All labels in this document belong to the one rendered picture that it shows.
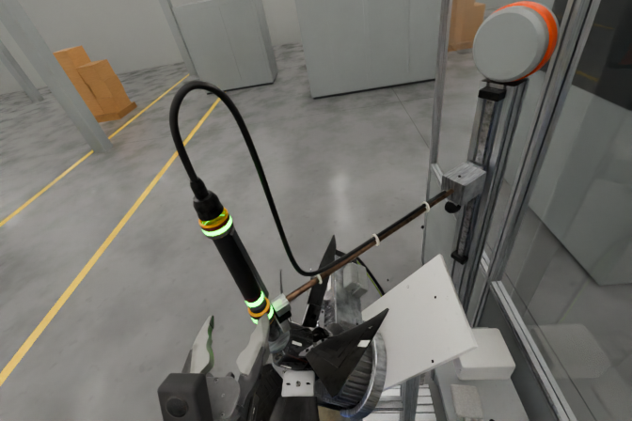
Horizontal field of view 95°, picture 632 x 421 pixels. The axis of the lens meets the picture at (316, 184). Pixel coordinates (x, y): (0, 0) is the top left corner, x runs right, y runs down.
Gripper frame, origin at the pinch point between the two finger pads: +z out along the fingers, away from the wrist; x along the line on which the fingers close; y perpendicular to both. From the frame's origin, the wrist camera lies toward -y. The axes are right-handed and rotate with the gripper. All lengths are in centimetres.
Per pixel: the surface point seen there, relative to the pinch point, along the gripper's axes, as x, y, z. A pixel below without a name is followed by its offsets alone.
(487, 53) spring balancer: 54, -20, 49
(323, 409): 5, 60, 5
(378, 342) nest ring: 23, 50, 18
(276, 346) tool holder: 1.1, 19.8, 4.4
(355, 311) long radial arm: 17, 57, 32
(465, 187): 49, 9, 37
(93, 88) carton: -548, 93, 624
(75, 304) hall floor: -243, 166, 115
